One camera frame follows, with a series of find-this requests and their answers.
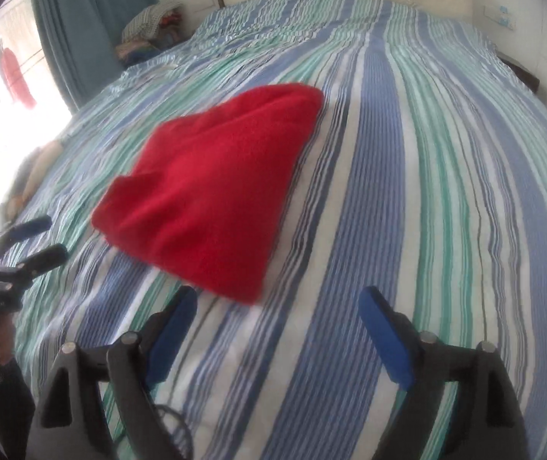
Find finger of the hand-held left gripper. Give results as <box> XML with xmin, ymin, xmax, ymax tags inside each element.
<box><xmin>0</xmin><ymin>215</ymin><xmax>54</xmax><ymax>262</ymax></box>
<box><xmin>0</xmin><ymin>243</ymin><xmax>69</xmax><ymax>283</ymax></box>

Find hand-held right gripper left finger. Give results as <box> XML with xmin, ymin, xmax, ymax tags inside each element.
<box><xmin>25</xmin><ymin>286</ymin><xmax>199</xmax><ymax>460</ymax></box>

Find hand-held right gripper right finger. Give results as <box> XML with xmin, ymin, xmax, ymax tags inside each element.
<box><xmin>358</xmin><ymin>286</ymin><xmax>533</xmax><ymax>460</ymax></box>

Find red sweater with white print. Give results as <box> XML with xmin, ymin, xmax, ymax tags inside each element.
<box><xmin>91</xmin><ymin>83</ymin><xmax>326</xmax><ymax>305</ymax></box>

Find pile of folded clothes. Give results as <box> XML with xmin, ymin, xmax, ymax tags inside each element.
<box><xmin>115</xmin><ymin>2</ymin><xmax>195</xmax><ymax>65</ymax></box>

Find striped bed cover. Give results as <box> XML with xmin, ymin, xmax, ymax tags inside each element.
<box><xmin>0</xmin><ymin>0</ymin><xmax>547</xmax><ymax>460</ymax></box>

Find red hanging garment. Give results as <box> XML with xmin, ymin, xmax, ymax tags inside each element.
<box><xmin>0</xmin><ymin>47</ymin><xmax>37</xmax><ymax>108</ymax></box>

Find blue curtain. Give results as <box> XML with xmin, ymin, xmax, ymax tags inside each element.
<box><xmin>28</xmin><ymin>0</ymin><xmax>159</xmax><ymax>111</ymax></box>

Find dark wooden nightstand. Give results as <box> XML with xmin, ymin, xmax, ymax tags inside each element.
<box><xmin>496</xmin><ymin>53</ymin><xmax>540</xmax><ymax>94</ymax></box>

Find wall sockets with blue plugs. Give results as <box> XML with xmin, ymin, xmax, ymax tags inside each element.
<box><xmin>484</xmin><ymin>4</ymin><xmax>517</xmax><ymax>28</ymax></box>

